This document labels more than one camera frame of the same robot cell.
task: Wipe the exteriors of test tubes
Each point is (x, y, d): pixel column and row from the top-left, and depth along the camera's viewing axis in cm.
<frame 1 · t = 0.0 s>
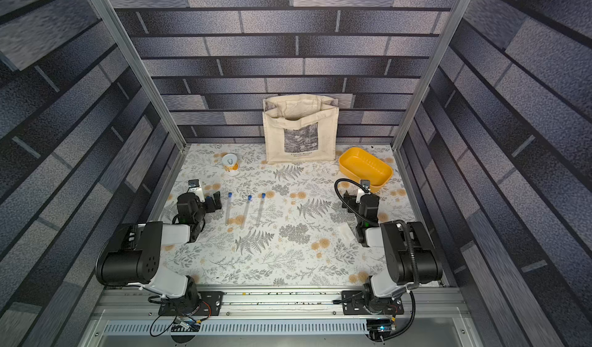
left hand: (207, 191, 94), fingers open
right hand: (358, 190, 94), fingers open
beige canvas tote bag: (301, 128, 96), point 24 cm above the table
yellow plastic tray: (362, 165, 114), on the table
test tube blue cap: (228, 206, 99), on the table
test tube blue cap 2: (250, 199, 102), on the table
test tube blue cap 3: (261, 207, 99), on the table
white wipe cloth: (345, 232, 91), on the table

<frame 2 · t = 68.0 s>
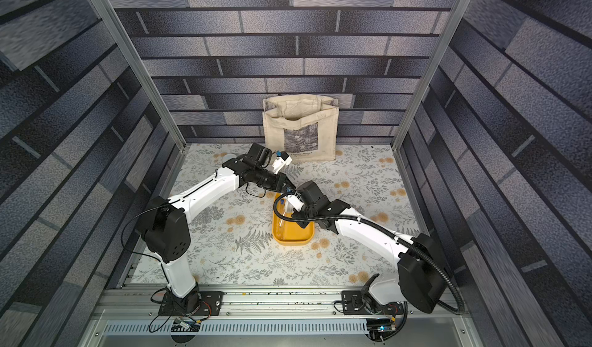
left hand: (288, 182, 84), fingers closed
right hand: (289, 217, 80), fingers closed
yellow plastic tray: (288, 233, 91), on the table
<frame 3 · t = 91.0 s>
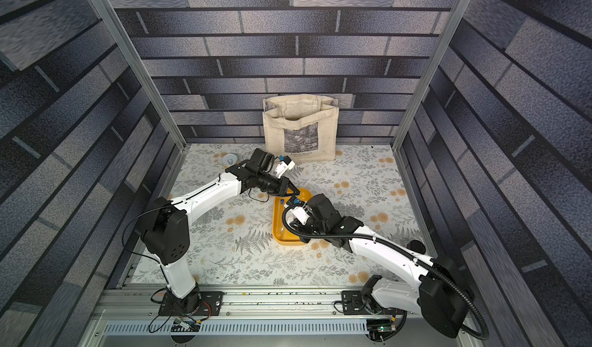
left hand: (298, 191, 81), fingers closed
right hand: (290, 221, 80), fingers closed
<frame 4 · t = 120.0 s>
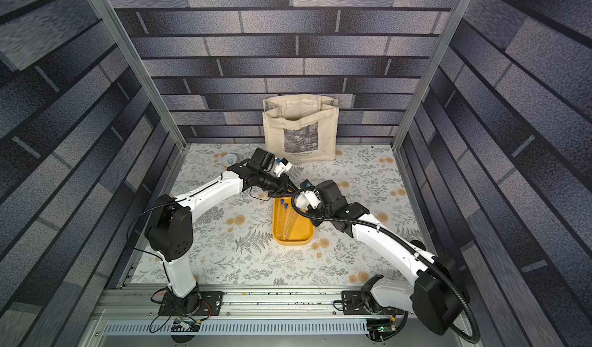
left hand: (299, 191, 81), fingers closed
right hand: (309, 204, 83), fingers closed
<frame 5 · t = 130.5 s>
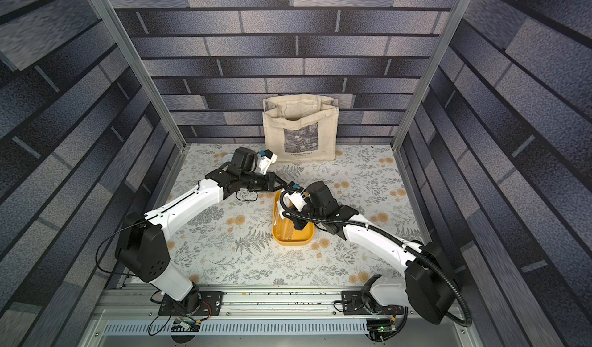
left hand: (286, 183, 79), fingers closed
right hand: (282, 211, 79), fingers closed
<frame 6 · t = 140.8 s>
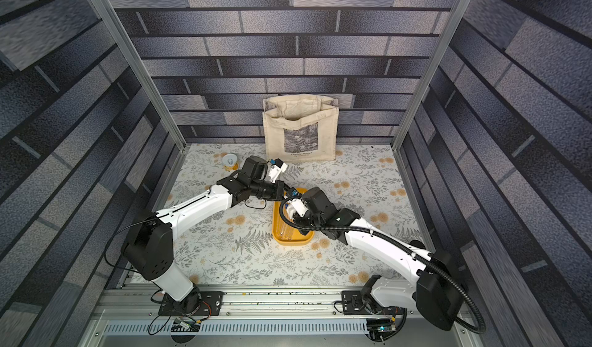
left hand: (295, 193, 79), fingers closed
right hand: (293, 212, 81), fingers closed
